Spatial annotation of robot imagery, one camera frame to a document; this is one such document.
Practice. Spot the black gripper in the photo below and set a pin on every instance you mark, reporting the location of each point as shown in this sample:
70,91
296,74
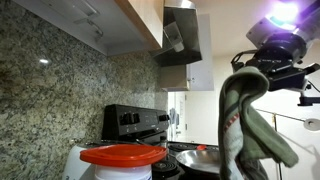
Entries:
285,48

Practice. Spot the green patterned towel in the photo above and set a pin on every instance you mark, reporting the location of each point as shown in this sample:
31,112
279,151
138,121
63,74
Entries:
253,133

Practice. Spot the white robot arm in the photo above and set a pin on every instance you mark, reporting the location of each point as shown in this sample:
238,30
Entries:
263,33

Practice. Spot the thin metal stand lamp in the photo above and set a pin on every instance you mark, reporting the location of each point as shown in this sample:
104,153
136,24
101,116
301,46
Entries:
311,124

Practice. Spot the dark range hood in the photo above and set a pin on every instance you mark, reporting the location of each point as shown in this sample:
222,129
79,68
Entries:
180,33

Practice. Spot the stainless steel frying pan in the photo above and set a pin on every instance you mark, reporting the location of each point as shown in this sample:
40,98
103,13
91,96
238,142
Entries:
200,160

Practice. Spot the black coil stove burner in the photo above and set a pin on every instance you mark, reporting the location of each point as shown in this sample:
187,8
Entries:
181,146
165,168

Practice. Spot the black electric stove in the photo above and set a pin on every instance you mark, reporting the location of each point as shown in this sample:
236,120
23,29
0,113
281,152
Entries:
143,120

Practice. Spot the wooden upper cabinet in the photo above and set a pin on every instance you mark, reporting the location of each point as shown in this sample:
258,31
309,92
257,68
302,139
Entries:
66,26

